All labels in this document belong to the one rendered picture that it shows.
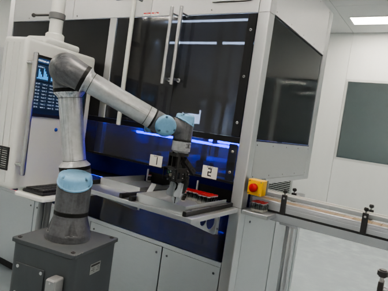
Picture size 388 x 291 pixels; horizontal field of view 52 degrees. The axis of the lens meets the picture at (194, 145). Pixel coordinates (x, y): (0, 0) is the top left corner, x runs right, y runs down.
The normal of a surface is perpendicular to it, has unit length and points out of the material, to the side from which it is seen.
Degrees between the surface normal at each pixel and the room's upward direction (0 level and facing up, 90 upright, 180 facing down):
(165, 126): 90
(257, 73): 90
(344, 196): 90
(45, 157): 90
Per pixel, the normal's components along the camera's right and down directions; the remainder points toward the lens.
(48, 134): 0.89, 0.15
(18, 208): -0.54, -0.03
